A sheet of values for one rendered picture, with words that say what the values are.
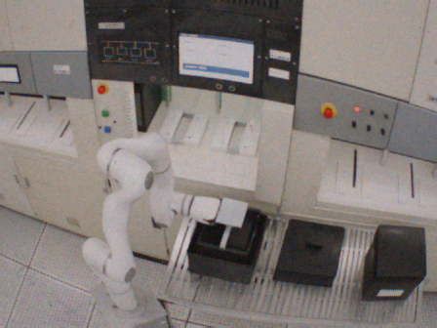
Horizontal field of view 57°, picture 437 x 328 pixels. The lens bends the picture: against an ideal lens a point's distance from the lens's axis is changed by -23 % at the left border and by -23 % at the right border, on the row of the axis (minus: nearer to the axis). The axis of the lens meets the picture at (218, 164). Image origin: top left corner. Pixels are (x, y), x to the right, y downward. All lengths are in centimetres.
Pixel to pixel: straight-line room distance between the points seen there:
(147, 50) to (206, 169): 75
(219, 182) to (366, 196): 73
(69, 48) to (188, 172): 89
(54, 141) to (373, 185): 175
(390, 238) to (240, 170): 87
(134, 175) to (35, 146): 129
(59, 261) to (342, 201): 189
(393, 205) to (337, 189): 35
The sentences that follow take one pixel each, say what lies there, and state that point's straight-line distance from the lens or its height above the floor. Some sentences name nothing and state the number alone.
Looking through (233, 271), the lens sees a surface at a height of 86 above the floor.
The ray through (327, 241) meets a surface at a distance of 219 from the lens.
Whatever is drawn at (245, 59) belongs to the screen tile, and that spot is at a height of 159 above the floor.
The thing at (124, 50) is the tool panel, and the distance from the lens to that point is 197.
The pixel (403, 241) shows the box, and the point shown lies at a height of 101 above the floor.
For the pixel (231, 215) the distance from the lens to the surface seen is 195.
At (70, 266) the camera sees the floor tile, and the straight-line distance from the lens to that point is 319.
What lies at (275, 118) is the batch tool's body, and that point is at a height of 136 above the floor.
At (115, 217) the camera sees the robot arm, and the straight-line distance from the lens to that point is 165.
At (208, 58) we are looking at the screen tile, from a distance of 187.
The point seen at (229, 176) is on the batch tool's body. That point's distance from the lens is 237.
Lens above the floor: 264
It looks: 47 degrees down
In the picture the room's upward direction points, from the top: 1 degrees clockwise
